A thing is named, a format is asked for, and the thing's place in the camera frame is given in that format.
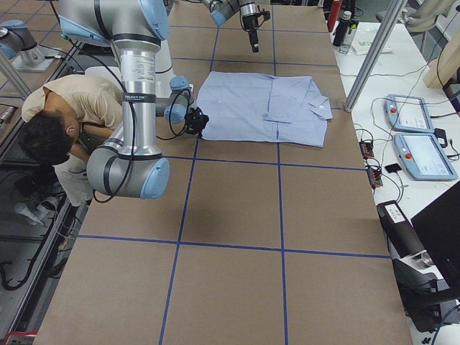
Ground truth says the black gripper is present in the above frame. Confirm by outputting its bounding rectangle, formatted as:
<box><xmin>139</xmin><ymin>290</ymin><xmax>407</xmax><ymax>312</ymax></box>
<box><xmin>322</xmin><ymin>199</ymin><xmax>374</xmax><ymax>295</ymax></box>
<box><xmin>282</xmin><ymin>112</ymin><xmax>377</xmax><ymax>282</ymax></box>
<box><xmin>241</xmin><ymin>13</ymin><xmax>259</xmax><ymax>53</ymax></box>

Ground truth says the light blue striped shirt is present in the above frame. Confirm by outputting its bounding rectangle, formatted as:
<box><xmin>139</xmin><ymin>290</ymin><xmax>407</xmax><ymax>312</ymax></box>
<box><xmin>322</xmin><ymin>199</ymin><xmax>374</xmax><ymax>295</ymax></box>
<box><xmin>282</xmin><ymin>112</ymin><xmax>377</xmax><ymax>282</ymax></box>
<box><xmin>197</xmin><ymin>71</ymin><xmax>333</xmax><ymax>147</ymax></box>

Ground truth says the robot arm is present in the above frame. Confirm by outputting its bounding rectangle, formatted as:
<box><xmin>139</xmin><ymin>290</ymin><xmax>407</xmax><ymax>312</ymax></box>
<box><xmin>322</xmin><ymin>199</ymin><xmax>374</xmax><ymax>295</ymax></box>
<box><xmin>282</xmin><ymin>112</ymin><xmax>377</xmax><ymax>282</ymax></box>
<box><xmin>200</xmin><ymin>0</ymin><xmax>271</xmax><ymax>53</ymax></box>
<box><xmin>59</xmin><ymin>1</ymin><xmax>170</xmax><ymax>199</ymax></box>

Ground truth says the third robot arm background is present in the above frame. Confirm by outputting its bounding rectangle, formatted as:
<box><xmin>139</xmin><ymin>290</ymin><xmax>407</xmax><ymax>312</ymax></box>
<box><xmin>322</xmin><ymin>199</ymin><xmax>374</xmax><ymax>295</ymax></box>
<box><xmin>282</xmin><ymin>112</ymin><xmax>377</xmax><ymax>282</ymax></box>
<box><xmin>1</xmin><ymin>19</ymin><xmax>55</xmax><ymax>72</ymax></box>

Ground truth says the red bottle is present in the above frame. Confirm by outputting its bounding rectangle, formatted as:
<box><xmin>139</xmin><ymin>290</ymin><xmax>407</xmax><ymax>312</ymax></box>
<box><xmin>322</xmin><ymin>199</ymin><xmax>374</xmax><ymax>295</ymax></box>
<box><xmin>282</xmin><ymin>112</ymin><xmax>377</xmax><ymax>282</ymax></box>
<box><xmin>327</xmin><ymin>0</ymin><xmax>342</xmax><ymax>32</ymax></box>

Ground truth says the black water bottle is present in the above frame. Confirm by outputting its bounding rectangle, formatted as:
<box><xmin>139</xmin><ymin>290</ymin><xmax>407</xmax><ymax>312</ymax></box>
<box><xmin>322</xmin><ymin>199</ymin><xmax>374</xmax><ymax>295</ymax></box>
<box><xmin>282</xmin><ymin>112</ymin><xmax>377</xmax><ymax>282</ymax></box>
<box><xmin>332</xmin><ymin>11</ymin><xmax>352</xmax><ymax>47</ymax></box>

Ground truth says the clear bottle black lid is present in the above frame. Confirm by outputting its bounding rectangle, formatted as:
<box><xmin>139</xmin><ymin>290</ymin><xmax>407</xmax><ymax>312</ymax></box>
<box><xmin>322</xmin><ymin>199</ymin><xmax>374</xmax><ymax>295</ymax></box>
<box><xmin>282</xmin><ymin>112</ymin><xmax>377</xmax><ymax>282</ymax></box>
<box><xmin>339</xmin><ymin>19</ymin><xmax>359</xmax><ymax>54</ymax></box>

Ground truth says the upper teach pendant tablet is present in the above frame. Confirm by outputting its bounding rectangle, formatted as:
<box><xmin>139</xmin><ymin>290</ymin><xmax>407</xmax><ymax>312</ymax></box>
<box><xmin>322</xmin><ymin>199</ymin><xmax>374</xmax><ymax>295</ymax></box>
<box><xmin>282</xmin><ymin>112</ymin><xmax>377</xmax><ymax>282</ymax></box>
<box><xmin>384</xmin><ymin>93</ymin><xmax>434</xmax><ymax>133</ymax></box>

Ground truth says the teach pendant tablet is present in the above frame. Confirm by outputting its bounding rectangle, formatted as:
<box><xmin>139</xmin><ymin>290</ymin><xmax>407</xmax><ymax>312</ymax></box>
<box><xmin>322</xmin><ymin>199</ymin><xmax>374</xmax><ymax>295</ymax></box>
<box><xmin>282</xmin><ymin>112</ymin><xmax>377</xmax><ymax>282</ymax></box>
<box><xmin>384</xmin><ymin>93</ymin><xmax>434</xmax><ymax>133</ymax></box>
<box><xmin>394</xmin><ymin>132</ymin><xmax>458</xmax><ymax>181</ymax></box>

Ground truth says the lower teach pendant tablet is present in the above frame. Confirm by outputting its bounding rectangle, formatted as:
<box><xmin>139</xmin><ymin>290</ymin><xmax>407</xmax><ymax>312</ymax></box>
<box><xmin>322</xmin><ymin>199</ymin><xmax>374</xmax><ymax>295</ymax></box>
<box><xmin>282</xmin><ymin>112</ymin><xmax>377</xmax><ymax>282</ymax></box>
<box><xmin>394</xmin><ymin>132</ymin><xmax>458</xmax><ymax>181</ymax></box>

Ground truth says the person in beige shirt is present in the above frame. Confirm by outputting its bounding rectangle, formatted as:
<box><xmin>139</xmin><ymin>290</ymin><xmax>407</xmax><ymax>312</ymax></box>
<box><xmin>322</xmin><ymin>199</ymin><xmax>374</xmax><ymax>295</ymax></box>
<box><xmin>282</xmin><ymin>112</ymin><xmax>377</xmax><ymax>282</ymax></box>
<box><xmin>19</xmin><ymin>75</ymin><xmax>122</xmax><ymax>207</ymax></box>

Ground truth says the black monitor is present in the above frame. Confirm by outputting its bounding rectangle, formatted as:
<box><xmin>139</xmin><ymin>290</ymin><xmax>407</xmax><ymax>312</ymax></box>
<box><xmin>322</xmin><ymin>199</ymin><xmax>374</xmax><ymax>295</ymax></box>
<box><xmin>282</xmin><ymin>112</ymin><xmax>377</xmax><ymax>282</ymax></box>
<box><xmin>411</xmin><ymin>183</ymin><xmax>459</xmax><ymax>287</ymax></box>

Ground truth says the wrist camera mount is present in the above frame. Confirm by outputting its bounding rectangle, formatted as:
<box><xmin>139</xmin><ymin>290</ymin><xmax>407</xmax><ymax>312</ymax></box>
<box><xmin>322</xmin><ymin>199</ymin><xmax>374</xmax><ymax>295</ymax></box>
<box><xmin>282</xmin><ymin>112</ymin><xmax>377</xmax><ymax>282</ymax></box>
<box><xmin>257</xmin><ymin>9</ymin><xmax>271</xmax><ymax>22</ymax></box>
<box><xmin>184</xmin><ymin>107</ymin><xmax>209</xmax><ymax>138</ymax></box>

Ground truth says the aluminium frame post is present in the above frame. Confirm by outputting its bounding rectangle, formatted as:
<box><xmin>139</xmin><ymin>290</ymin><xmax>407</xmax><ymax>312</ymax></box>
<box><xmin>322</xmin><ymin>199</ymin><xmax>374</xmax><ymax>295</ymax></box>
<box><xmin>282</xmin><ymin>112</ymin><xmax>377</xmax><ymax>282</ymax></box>
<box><xmin>344</xmin><ymin>0</ymin><xmax>407</xmax><ymax>112</ymax></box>

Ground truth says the electronics board with wires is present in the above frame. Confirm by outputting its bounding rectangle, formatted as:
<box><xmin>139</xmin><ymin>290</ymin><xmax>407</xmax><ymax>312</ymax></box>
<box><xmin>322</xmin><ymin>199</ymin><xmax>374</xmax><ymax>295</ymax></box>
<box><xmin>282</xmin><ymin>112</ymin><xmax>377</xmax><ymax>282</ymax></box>
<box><xmin>359</xmin><ymin>139</ymin><xmax>383</xmax><ymax>190</ymax></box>

